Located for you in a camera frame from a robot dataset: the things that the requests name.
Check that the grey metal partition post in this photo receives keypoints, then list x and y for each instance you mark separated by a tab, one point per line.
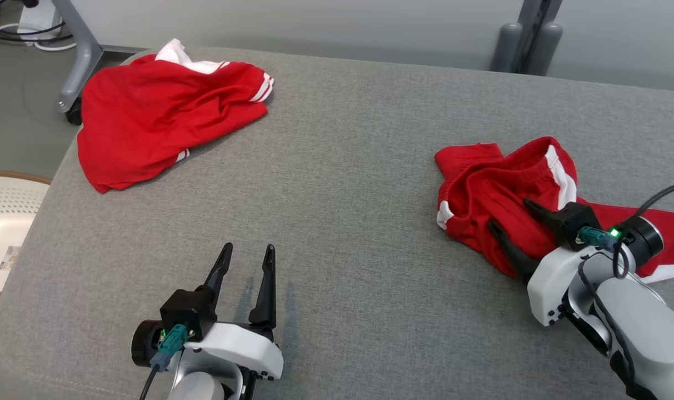
537	33

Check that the grey cylindrical post foot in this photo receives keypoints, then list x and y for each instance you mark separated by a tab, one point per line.
545	53
506	50

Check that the white perforated laundry basket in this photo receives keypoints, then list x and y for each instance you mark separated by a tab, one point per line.
9	222

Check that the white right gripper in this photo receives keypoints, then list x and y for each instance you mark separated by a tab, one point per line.
548	283

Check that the red shorts with white trim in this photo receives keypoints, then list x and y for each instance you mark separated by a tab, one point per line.
492	194

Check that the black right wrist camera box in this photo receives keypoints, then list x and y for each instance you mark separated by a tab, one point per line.
578	219

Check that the red shirt with white sleeves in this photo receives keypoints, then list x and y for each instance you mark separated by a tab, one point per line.
148	116

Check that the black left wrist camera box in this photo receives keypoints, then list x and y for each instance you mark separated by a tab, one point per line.
184	311

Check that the black caster wheel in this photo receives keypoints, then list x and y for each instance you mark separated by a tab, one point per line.
74	116

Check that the white power strip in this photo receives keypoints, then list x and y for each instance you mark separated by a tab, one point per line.
36	16

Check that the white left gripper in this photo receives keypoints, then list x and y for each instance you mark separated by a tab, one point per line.
242	347

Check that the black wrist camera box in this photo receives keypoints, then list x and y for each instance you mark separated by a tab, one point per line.
184	311
578	219

